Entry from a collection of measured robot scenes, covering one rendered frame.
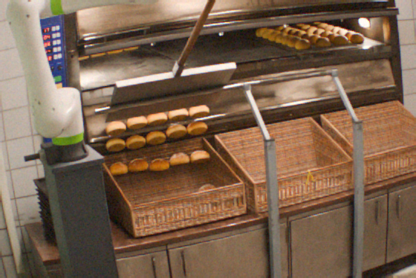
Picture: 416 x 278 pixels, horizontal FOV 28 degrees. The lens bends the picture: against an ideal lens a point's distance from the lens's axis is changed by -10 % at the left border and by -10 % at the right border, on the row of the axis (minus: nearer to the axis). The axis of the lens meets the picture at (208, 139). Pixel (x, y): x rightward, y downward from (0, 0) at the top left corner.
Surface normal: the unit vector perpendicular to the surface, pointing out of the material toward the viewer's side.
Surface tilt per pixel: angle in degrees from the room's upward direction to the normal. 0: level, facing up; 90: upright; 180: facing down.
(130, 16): 70
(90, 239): 90
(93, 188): 90
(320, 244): 87
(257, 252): 89
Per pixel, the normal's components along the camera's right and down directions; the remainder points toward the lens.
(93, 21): 0.31, -0.11
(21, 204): 0.36, 0.22
